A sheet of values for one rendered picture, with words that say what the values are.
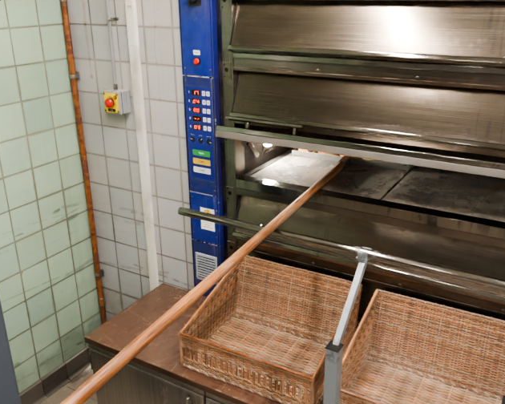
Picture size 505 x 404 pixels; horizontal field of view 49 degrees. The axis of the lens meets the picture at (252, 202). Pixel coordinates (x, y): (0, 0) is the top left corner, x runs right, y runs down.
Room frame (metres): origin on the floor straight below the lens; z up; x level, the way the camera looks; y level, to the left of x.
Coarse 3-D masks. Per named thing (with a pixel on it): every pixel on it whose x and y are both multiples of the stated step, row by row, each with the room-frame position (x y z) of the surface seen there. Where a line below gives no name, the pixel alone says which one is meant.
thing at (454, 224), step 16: (240, 176) 2.25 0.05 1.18; (272, 192) 2.14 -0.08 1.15; (288, 192) 2.10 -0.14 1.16; (320, 192) 2.05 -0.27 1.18; (336, 192) 2.04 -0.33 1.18; (352, 208) 1.96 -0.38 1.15; (368, 208) 1.93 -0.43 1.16; (384, 208) 1.90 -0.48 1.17; (400, 208) 1.87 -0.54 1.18; (416, 208) 1.87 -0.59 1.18; (432, 224) 1.81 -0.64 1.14; (448, 224) 1.78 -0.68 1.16; (464, 224) 1.75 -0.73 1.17; (480, 224) 1.73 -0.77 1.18; (496, 224) 1.72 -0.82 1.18
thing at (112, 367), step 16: (304, 192) 1.97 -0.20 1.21; (288, 208) 1.81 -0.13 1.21; (272, 224) 1.68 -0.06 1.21; (256, 240) 1.57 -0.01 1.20; (240, 256) 1.47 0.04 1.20; (224, 272) 1.38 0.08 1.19; (208, 288) 1.31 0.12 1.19; (176, 304) 1.20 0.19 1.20; (192, 304) 1.24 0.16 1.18; (160, 320) 1.13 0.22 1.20; (144, 336) 1.07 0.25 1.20; (128, 352) 1.02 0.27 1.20; (112, 368) 0.96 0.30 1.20; (96, 384) 0.92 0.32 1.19; (64, 400) 0.87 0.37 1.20; (80, 400) 0.87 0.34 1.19
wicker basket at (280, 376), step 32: (224, 288) 2.04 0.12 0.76; (256, 288) 2.09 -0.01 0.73; (288, 288) 2.03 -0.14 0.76; (320, 288) 1.97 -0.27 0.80; (192, 320) 1.83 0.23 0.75; (224, 320) 2.03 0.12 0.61; (256, 320) 2.05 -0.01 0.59; (288, 320) 1.99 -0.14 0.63; (320, 320) 1.93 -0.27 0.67; (352, 320) 1.83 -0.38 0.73; (192, 352) 1.82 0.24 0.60; (224, 352) 1.66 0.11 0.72; (256, 352) 1.83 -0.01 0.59; (288, 352) 1.83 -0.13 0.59; (320, 352) 1.83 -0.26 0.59; (256, 384) 1.60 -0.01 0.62; (288, 384) 1.54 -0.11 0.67; (320, 384) 1.56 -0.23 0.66
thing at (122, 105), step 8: (112, 88) 2.54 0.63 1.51; (104, 96) 2.49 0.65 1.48; (112, 96) 2.46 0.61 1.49; (120, 96) 2.45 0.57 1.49; (128, 96) 2.50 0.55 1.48; (104, 104) 2.49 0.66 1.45; (120, 104) 2.45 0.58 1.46; (128, 104) 2.49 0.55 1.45; (112, 112) 2.47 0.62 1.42; (120, 112) 2.45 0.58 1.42
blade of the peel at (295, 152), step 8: (296, 152) 2.54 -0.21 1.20; (304, 152) 2.52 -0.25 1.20; (312, 152) 2.51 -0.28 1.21; (336, 160) 2.45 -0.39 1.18; (352, 160) 2.42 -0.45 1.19; (360, 160) 2.40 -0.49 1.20; (368, 160) 2.38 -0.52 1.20; (376, 160) 2.37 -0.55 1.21; (392, 168) 2.33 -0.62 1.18; (400, 168) 2.32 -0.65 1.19; (408, 168) 2.30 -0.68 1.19
